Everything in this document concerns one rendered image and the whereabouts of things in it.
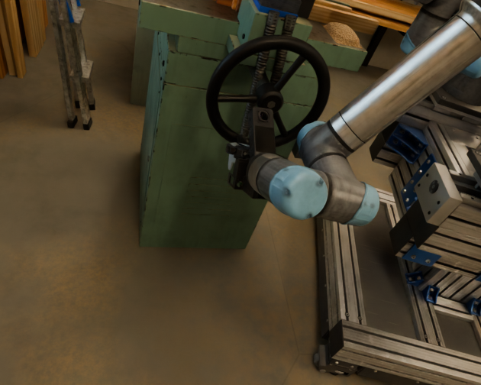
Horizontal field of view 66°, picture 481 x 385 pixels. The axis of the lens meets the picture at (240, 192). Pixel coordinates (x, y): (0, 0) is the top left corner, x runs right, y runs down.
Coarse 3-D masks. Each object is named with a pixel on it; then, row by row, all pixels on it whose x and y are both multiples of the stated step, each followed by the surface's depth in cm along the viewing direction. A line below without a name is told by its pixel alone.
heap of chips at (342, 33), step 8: (328, 24) 104; (336, 24) 102; (344, 24) 103; (328, 32) 102; (336, 32) 100; (344, 32) 99; (352, 32) 100; (336, 40) 99; (344, 40) 99; (352, 40) 99
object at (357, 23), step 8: (312, 8) 104; (320, 8) 105; (328, 8) 105; (312, 16) 106; (320, 16) 106; (328, 16) 107; (336, 16) 107; (344, 16) 108; (352, 16) 108; (360, 16) 110; (352, 24) 110; (360, 24) 110; (368, 24) 111; (376, 24) 111; (368, 32) 113
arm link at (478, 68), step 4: (476, 60) 88; (480, 60) 88; (472, 64) 89; (476, 64) 88; (480, 64) 88; (468, 68) 90; (472, 68) 89; (476, 68) 88; (480, 68) 88; (460, 72) 93; (464, 72) 91; (468, 72) 90; (472, 72) 90; (476, 72) 89; (480, 72) 89; (472, 76) 91; (476, 76) 90
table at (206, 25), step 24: (144, 0) 82; (168, 0) 86; (192, 0) 90; (144, 24) 85; (168, 24) 86; (192, 24) 87; (216, 24) 88; (312, 24) 104; (336, 48) 97; (360, 48) 100
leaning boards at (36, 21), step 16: (0, 0) 173; (16, 0) 210; (32, 0) 203; (0, 16) 177; (16, 16) 181; (32, 16) 205; (0, 32) 182; (16, 32) 183; (32, 32) 206; (0, 48) 186; (16, 48) 187; (32, 48) 212; (0, 64) 188; (16, 64) 192
